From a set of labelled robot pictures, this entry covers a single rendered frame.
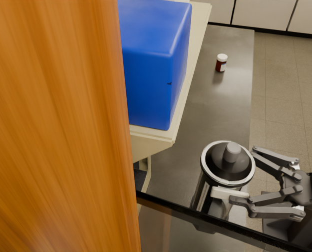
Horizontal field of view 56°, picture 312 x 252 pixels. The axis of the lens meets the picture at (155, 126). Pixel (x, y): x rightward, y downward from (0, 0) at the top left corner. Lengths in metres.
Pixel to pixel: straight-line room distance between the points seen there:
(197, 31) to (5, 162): 0.32
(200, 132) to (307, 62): 2.48
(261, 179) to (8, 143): 2.03
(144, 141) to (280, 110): 2.46
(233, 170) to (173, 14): 0.35
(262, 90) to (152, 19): 2.62
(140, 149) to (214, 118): 0.84
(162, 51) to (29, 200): 0.18
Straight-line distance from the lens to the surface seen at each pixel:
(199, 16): 0.50
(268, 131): 2.50
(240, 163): 0.58
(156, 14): 0.30
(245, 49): 1.55
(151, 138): 0.29
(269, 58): 3.35
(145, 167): 0.88
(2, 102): 0.20
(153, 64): 0.24
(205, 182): 0.61
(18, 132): 0.22
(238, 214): 0.91
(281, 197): 0.63
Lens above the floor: 1.73
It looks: 47 degrees down
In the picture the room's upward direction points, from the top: straight up
